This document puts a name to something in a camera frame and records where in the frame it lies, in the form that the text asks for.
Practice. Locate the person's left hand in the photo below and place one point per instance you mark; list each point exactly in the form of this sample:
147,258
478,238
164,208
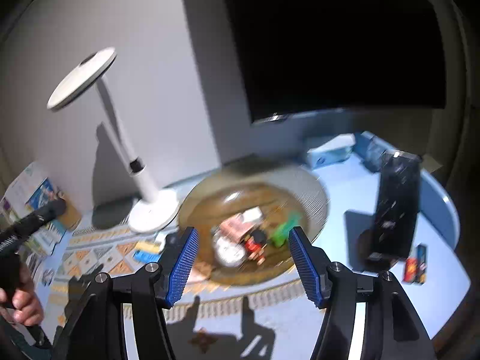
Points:
26,303

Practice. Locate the green flower toy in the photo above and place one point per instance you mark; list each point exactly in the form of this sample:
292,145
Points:
285,230

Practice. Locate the red and black small packets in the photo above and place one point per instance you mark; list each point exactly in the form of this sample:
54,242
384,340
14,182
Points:
421,264

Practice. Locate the small white box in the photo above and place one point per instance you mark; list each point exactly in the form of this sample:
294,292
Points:
252,215

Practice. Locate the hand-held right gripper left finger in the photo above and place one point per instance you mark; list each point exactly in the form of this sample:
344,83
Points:
183,266

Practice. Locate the pale blue tissue box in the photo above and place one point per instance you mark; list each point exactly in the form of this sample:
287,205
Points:
330,152

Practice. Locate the pink eraser box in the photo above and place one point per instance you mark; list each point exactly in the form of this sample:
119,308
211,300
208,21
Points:
236,228

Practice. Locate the patterned woven mat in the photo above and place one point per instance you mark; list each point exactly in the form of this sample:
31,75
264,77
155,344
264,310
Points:
112,247

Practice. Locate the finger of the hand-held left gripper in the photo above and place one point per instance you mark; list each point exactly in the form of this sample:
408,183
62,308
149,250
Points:
33,219

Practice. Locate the black monitor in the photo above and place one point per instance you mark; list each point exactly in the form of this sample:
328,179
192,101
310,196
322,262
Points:
330,45

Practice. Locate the small red box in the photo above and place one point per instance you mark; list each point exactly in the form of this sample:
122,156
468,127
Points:
410,270

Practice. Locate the row of upright books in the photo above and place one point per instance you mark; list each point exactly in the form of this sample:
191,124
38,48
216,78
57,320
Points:
30,202

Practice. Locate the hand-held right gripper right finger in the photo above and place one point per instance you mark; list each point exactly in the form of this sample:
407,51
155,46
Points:
305,266

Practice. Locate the small red orange figure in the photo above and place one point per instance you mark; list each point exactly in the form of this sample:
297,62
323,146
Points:
257,245

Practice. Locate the amber ribbed glass bowl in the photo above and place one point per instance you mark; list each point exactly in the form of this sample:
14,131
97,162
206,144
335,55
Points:
210,202

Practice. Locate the white desk lamp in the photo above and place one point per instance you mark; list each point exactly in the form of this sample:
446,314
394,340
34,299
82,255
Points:
150,213

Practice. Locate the yellow marker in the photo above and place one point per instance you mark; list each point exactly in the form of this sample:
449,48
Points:
150,246

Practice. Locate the black glossy box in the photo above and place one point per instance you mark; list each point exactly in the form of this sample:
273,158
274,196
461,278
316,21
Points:
397,213

